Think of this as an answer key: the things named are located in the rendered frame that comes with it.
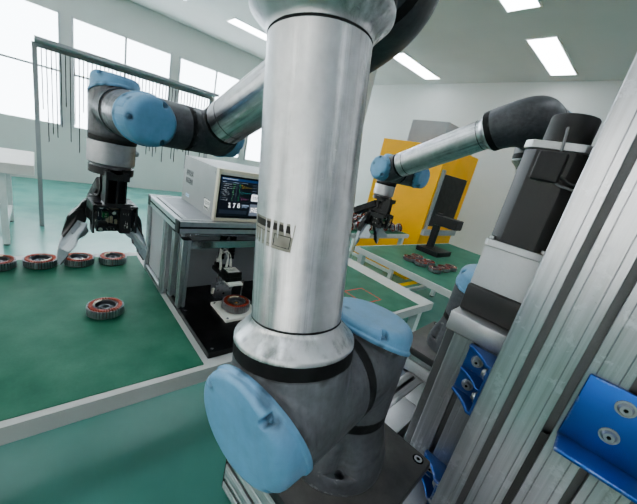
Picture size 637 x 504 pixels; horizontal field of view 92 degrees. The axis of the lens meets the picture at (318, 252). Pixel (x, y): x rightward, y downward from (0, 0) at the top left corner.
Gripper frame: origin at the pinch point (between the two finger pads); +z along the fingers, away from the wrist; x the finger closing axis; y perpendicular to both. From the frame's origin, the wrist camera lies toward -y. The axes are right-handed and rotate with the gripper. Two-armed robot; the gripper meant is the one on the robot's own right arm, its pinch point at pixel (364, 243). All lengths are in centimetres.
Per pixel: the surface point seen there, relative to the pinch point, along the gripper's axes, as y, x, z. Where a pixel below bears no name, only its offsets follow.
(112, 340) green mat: -30, -80, 40
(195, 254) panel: -54, -44, 23
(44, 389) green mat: -16, -97, 40
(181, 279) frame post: -39, -56, 26
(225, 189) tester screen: -42, -41, -9
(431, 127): -170, 347, -106
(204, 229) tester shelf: -40, -48, 6
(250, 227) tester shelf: -38.3, -28.9, 5.2
